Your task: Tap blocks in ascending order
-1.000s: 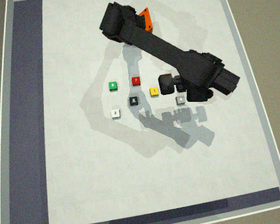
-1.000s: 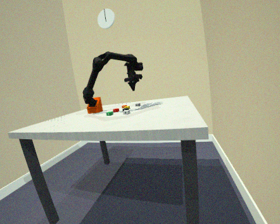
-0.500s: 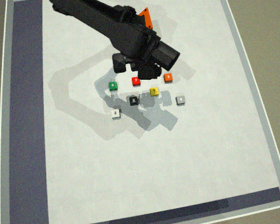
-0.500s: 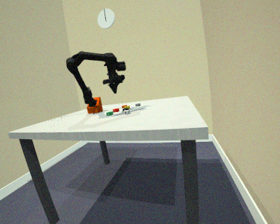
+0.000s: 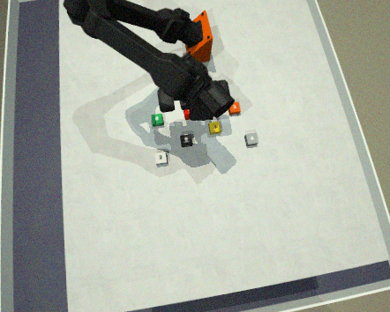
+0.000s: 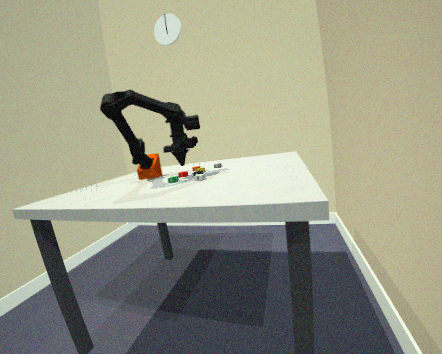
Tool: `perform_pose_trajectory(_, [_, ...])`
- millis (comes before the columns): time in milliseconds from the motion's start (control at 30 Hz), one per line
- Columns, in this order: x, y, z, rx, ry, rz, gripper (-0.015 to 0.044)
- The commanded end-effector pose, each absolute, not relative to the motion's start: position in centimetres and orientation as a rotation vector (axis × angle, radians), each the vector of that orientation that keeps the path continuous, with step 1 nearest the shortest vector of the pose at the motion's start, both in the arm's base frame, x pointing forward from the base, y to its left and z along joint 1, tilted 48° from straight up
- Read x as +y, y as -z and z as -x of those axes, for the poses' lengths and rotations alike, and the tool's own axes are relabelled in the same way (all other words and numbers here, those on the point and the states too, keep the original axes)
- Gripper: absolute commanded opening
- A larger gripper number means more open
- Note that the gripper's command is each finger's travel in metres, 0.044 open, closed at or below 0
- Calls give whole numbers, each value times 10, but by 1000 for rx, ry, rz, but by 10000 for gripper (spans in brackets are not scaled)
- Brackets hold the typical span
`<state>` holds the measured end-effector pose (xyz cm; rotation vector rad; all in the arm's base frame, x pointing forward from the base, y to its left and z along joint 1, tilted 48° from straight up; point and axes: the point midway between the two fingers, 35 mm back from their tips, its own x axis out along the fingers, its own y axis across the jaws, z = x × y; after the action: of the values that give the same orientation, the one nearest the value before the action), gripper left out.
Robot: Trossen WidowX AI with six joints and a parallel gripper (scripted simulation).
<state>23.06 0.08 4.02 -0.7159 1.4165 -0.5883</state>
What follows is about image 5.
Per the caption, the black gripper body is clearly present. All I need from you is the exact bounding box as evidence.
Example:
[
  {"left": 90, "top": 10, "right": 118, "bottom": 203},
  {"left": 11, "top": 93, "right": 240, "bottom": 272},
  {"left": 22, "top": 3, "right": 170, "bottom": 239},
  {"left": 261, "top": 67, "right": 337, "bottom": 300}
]
[{"left": 157, "top": 79, "right": 230, "bottom": 113}]

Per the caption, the green block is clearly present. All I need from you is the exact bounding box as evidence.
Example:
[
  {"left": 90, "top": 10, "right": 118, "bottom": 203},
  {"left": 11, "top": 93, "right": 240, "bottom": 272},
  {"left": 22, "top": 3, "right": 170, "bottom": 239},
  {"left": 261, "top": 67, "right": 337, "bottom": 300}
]
[{"left": 151, "top": 114, "right": 163, "bottom": 127}]

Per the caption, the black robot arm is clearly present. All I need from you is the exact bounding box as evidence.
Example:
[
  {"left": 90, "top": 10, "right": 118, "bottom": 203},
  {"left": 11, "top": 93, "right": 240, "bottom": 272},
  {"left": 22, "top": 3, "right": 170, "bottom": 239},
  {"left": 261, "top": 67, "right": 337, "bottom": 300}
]
[{"left": 63, "top": 0, "right": 235, "bottom": 121}]

